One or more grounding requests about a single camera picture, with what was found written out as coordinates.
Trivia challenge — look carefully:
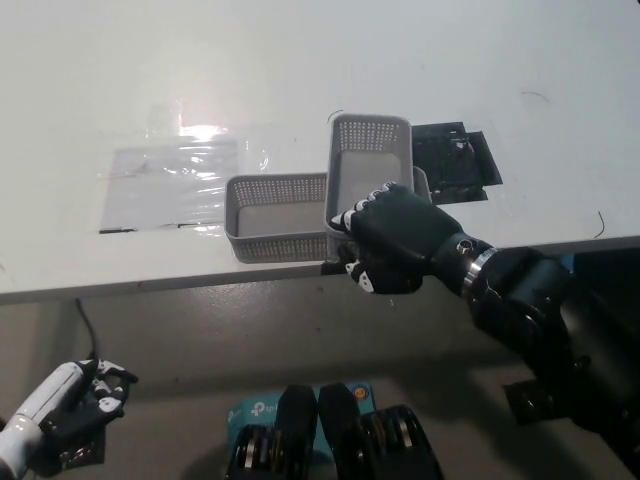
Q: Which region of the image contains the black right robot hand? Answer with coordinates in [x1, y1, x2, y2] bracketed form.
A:
[327, 182, 495, 297]

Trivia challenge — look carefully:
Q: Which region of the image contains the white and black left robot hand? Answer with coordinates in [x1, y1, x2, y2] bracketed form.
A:
[10, 356, 140, 452]

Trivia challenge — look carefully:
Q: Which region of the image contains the short grey perforated basket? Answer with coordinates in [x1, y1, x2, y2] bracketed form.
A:
[323, 113, 417, 247]

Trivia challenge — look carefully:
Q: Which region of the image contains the black tape patch on desk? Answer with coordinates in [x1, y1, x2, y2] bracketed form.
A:
[409, 119, 504, 205]

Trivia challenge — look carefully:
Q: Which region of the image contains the teal tp-link box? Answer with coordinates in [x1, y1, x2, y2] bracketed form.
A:
[227, 381, 377, 454]

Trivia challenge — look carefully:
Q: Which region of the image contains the long grey perforated basket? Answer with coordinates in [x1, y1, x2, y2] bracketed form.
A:
[224, 166, 432, 265]

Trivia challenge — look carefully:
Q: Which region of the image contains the clear plastic sheet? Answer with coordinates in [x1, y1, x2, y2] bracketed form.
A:
[98, 138, 242, 235]

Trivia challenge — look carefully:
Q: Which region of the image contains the black cable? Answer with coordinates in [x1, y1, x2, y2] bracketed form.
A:
[74, 298, 101, 359]

